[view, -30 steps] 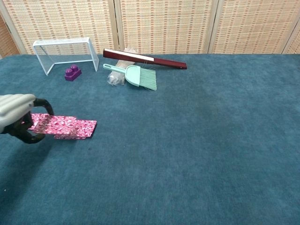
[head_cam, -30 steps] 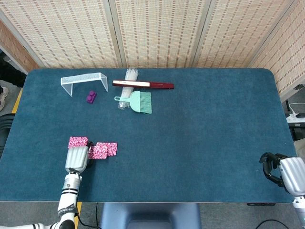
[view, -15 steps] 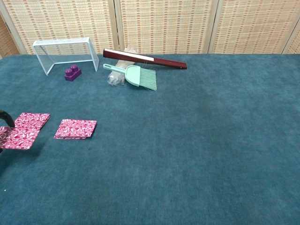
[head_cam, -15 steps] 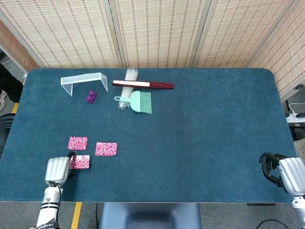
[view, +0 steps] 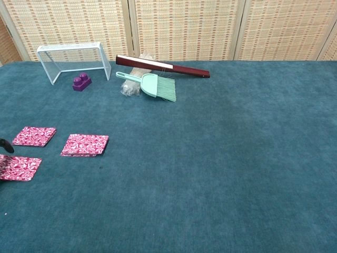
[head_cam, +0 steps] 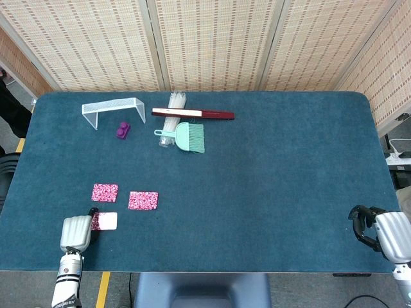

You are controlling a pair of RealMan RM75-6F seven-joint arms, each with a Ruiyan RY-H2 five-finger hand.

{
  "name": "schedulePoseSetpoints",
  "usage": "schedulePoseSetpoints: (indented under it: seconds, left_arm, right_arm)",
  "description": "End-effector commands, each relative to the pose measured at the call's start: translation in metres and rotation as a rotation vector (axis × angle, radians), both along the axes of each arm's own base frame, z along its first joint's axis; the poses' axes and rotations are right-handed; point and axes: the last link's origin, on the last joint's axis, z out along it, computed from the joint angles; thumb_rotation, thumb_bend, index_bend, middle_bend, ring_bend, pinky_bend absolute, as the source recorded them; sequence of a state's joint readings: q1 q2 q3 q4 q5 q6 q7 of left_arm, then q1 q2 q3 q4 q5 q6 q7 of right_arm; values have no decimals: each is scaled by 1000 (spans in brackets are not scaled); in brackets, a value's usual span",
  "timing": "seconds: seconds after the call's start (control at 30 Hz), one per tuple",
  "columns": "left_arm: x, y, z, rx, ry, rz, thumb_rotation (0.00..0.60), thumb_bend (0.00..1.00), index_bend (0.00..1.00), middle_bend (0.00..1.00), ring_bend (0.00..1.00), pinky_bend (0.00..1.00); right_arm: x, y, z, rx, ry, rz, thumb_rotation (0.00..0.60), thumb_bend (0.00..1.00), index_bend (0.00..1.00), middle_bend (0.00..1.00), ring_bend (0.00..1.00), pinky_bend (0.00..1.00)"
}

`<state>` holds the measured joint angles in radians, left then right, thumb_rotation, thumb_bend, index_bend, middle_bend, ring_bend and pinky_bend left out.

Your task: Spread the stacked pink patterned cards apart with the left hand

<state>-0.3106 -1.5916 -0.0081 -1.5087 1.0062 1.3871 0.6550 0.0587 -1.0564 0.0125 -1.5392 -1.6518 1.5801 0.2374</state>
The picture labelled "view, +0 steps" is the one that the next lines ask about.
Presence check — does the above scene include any clear bag with beige contents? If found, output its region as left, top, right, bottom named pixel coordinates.
left=120, top=53, right=156, bottom=98

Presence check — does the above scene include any white wire mesh rack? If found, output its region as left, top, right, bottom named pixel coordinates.
left=36, top=41, right=112, bottom=85

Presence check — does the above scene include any woven bamboo screen panel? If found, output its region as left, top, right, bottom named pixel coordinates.
left=234, top=0, right=337, bottom=62
left=317, top=31, right=337, bottom=62
left=0, top=0, right=135, bottom=63
left=0, top=15, right=23, bottom=66
left=128, top=0, right=247, bottom=62

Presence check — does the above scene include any mint green hand brush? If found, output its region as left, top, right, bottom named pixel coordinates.
left=115, top=71, right=177, bottom=103

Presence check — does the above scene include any dark red folded fan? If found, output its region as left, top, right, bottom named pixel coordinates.
left=115, top=54, right=211, bottom=79

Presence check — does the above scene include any purple toy building brick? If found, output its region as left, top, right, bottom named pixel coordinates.
left=72, top=72, right=93, bottom=92

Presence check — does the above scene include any grey black left robot hand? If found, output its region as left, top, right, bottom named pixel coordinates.
left=0, top=138, right=15, bottom=154

